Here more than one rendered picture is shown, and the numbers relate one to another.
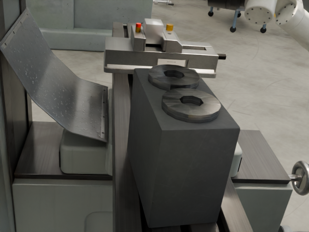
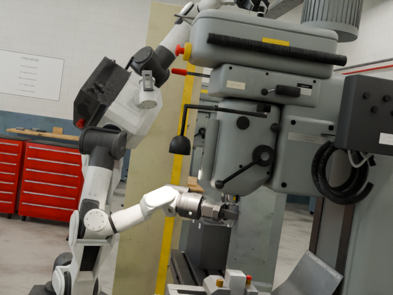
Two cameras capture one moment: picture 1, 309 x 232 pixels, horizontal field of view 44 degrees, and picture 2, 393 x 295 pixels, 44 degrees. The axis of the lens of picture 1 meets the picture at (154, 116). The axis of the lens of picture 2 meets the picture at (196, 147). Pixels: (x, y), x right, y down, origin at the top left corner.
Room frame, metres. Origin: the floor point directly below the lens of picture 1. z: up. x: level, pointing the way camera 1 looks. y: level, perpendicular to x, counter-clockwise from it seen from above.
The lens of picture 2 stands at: (2.64, -0.14, 1.53)
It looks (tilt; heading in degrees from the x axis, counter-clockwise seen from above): 3 degrees down; 180
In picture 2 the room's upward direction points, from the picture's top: 8 degrees clockwise
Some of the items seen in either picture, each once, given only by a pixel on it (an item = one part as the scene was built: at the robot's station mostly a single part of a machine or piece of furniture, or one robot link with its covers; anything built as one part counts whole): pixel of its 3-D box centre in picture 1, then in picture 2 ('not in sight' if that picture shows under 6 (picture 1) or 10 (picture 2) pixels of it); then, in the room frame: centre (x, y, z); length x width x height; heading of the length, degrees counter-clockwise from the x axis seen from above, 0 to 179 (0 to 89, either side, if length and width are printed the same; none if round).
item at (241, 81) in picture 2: not in sight; (261, 87); (0.97, 0.05, 1.68); 0.34 x 0.24 x 0.10; 99
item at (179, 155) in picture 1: (174, 138); (207, 239); (0.57, -0.04, 1.04); 0.22 x 0.12 x 0.20; 16
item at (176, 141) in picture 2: not in sight; (180, 144); (1.03, -0.20, 1.45); 0.07 x 0.07 x 0.06
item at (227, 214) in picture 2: not in sight; (228, 215); (1.00, 0.00, 1.23); 0.06 x 0.02 x 0.03; 76
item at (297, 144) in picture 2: not in sight; (294, 153); (0.94, 0.20, 1.47); 0.24 x 0.19 x 0.26; 9
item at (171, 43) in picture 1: (169, 39); (216, 287); (1.15, -0.02, 1.03); 0.12 x 0.06 x 0.04; 10
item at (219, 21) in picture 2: not in sight; (259, 48); (0.97, 0.02, 1.81); 0.47 x 0.26 x 0.16; 99
